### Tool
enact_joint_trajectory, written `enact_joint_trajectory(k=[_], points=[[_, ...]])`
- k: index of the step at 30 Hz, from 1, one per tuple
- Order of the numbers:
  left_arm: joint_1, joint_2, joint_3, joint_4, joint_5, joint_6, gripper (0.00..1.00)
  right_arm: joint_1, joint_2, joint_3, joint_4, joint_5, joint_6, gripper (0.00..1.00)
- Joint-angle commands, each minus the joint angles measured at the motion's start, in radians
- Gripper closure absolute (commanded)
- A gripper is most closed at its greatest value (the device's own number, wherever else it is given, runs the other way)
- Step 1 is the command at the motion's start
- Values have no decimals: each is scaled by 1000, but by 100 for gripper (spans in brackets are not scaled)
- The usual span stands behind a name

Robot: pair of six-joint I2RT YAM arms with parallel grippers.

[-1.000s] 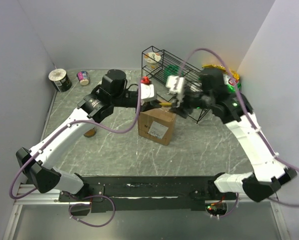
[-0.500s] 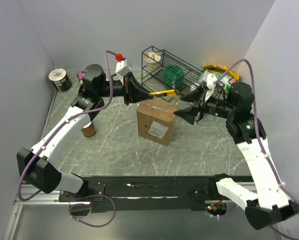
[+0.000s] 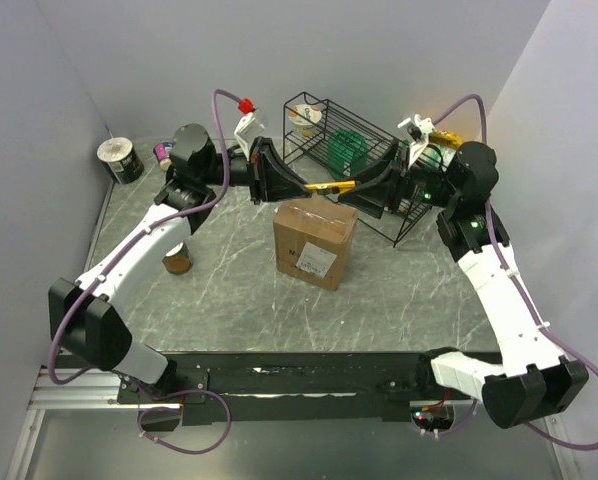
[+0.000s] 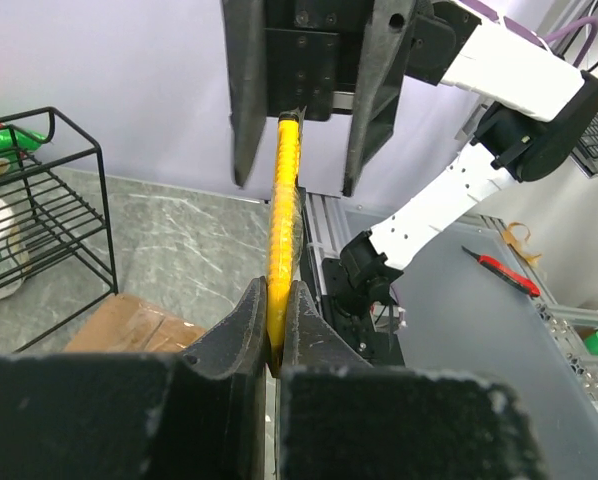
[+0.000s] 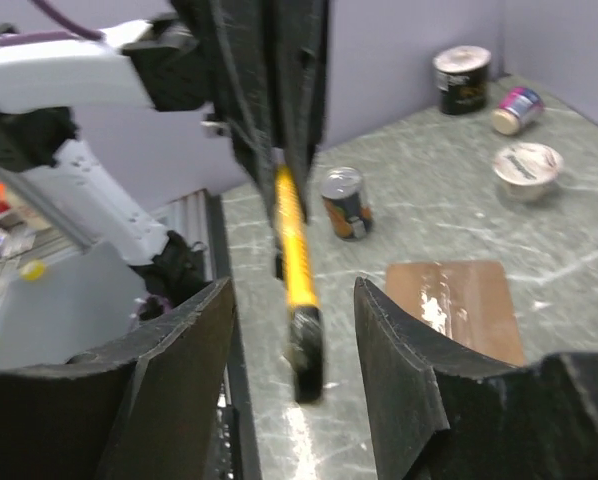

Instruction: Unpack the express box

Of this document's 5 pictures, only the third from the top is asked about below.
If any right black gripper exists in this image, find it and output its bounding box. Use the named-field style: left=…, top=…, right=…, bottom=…
left=337, top=138, right=460, bottom=219

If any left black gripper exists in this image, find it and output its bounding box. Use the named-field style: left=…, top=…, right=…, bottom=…
left=201, top=136, right=312, bottom=205

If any brown cardboard express box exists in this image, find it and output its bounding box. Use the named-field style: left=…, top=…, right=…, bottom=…
left=273, top=197, right=358, bottom=291

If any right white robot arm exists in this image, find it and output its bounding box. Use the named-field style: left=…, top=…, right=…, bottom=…
left=248, top=138, right=589, bottom=428

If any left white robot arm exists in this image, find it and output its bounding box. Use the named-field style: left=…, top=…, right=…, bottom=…
left=47, top=124, right=310, bottom=402

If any green plastic cup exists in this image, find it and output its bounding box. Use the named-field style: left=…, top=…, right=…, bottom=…
left=327, top=129, right=368, bottom=180

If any yogurt cup in rack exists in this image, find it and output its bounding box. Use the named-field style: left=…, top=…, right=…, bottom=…
left=288, top=103, right=323, bottom=139

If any green chips bag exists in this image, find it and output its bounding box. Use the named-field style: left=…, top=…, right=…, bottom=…
left=423, top=144, right=456, bottom=168

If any yellow snack bag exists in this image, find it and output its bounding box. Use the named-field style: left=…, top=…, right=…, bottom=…
left=428, top=130, right=464, bottom=150

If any purple yogurt cup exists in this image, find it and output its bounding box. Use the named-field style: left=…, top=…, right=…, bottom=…
left=153, top=141, right=174, bottom=171

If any brown tin can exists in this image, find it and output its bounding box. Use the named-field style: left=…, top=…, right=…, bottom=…
left=162, top=243, right=194, bottom=275

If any black paper cup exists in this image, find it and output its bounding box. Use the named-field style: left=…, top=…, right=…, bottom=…
left=96, top=137, right=144, bottom=185

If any circuit board with leds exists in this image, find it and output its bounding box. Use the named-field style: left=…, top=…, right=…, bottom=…
left=411, top=404, right=455, bottom=432

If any black wire rack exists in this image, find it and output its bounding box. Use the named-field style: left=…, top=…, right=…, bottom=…
left=282, top=91, right=432, bottom=246

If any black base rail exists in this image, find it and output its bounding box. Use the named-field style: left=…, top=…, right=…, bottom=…
left=117, top=352, right=466, bottom=426

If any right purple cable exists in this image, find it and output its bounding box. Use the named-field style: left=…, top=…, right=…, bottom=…
left=431, top=93, right=598, bottom=447

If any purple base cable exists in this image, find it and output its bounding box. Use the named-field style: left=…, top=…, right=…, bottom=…
left=137, top=388, right=237, bottom=456

